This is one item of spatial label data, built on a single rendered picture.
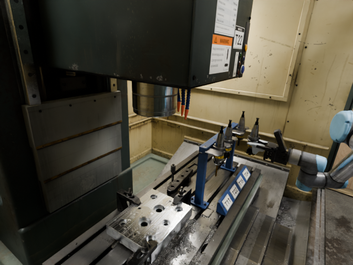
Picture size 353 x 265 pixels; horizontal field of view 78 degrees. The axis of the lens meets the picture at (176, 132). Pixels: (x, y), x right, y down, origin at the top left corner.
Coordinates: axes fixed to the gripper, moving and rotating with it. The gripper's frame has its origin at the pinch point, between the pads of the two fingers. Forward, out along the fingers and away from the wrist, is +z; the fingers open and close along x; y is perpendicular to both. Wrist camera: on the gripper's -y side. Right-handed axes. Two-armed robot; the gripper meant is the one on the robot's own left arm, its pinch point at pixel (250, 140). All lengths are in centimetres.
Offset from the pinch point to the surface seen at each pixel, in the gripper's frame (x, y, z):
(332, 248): 93, 116, -73
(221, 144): -24.9, -4.0, 7.5
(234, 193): -13.7, 26.6, -0.1
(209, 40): -57, -46, 5
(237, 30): -37, -51, 5
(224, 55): -46, -43, 5
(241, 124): 7.7, -5.5, 8.3
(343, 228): 130, 116, -83
